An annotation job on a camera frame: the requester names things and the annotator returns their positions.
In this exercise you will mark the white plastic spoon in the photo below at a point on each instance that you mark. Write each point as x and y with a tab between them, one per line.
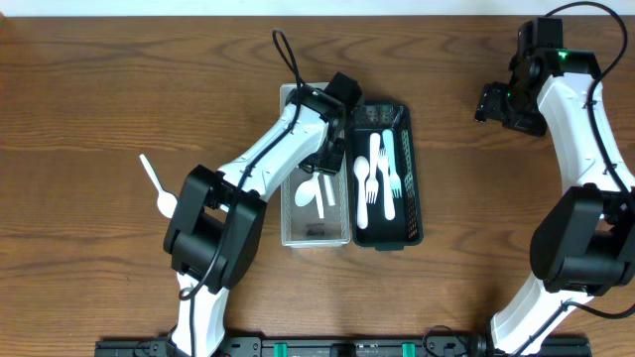
166	201
361	172
318	196
305	193
329	191

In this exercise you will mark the white plastic fork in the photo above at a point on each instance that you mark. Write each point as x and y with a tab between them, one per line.
372	184
394	179
388	203

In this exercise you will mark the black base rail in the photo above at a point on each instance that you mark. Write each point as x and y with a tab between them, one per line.
436	345

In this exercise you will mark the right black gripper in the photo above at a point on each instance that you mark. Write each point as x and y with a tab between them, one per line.
489	105

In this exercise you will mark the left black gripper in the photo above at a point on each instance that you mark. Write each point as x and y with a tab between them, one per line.
333	162

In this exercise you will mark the clear perforated plastic basket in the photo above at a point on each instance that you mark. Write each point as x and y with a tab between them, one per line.
300	226

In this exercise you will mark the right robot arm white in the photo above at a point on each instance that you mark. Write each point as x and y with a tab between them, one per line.
584	247

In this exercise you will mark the dark green perforated basket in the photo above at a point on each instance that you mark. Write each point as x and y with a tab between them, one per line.
406	229

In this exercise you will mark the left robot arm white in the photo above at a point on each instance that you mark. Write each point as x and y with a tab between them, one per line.
214	233

